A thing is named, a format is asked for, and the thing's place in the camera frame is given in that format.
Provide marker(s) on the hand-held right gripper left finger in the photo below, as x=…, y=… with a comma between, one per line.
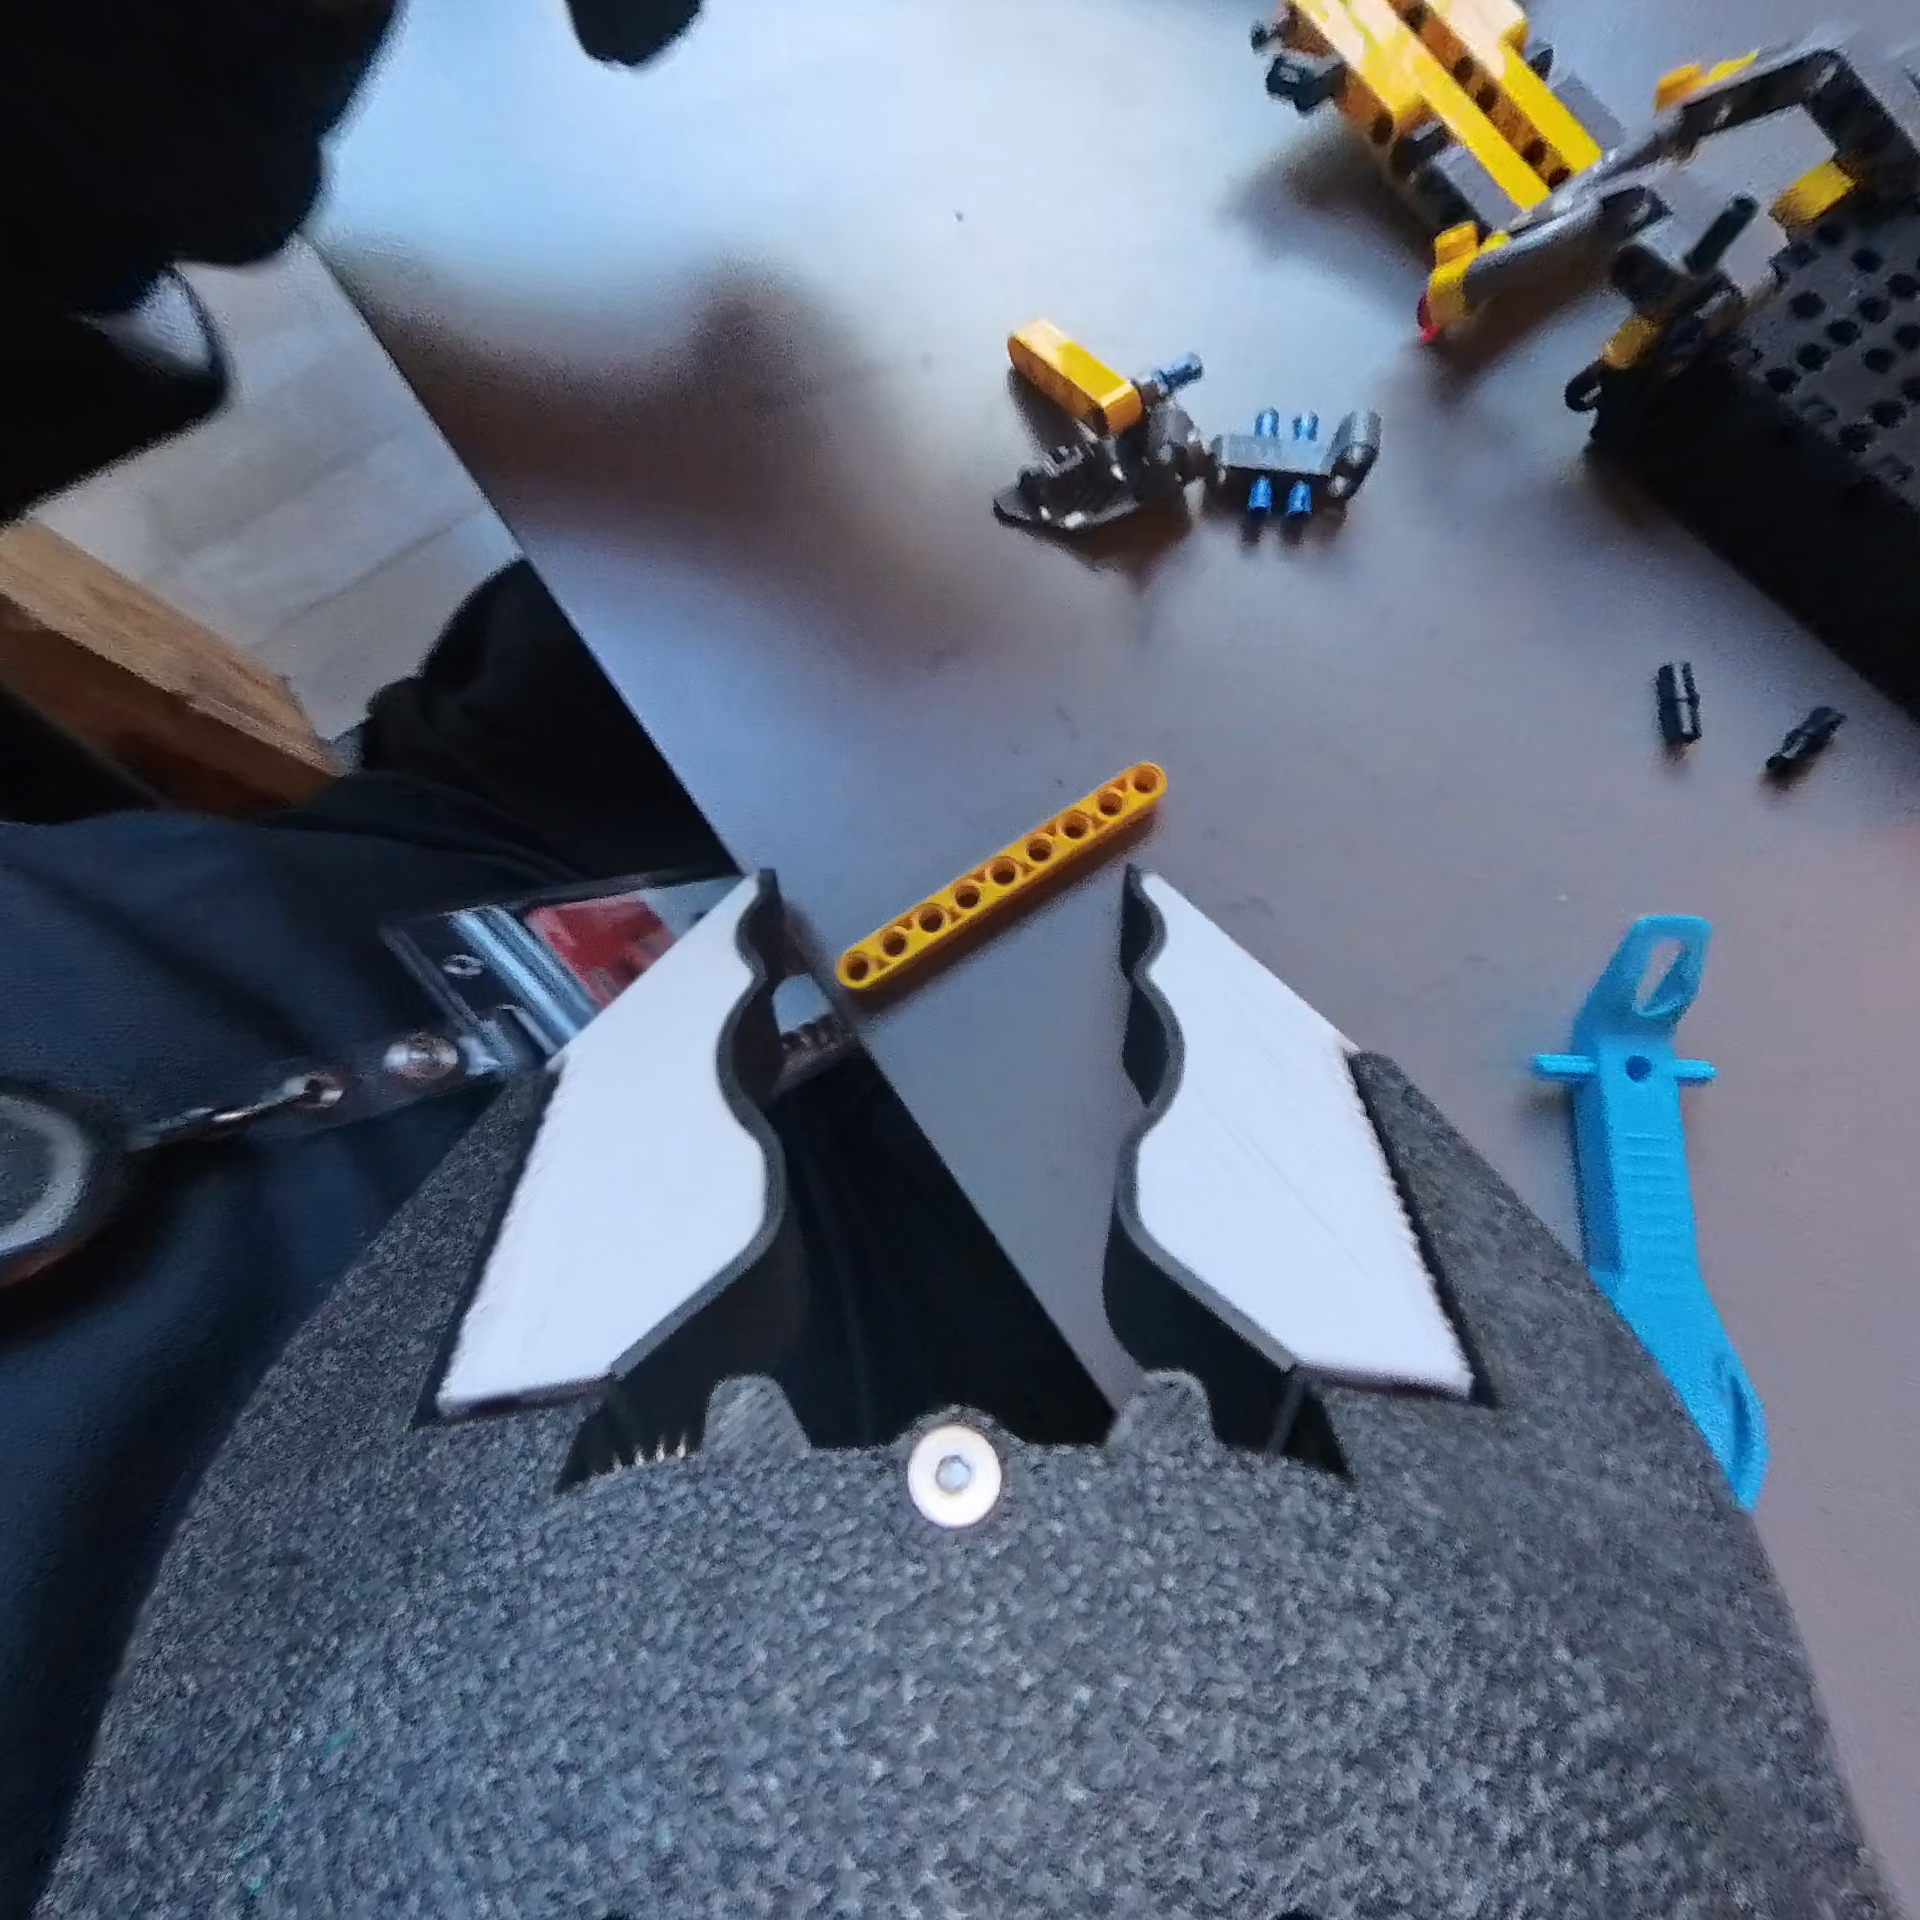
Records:
x=615, y=1201

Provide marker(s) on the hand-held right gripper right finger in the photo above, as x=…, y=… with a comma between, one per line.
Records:
x=1289, y=1201

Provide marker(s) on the yellow long perforated beam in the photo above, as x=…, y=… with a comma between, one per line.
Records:
x=996, y=884

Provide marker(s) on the small black pin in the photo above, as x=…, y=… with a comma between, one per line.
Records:
x=1680, y=704
x=1804, y=742

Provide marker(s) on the small grey yellow brick assembly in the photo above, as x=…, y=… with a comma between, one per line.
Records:
x=1077, y=378

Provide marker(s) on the black perforated battery box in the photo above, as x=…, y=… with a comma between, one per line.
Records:
x=1799, y=420

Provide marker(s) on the yellow grey brick arm assembly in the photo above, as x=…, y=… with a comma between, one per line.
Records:
x=1424, y=77

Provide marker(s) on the person's left forearm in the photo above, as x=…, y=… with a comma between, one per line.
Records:
x=152, y=152

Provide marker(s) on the grey desk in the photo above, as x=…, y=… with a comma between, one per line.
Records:
x=749, y=522

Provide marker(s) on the clear badge holder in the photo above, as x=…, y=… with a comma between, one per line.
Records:
x=570, y=938

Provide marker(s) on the blue plastic brick separator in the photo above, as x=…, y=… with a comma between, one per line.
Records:
x=1649, y=1171

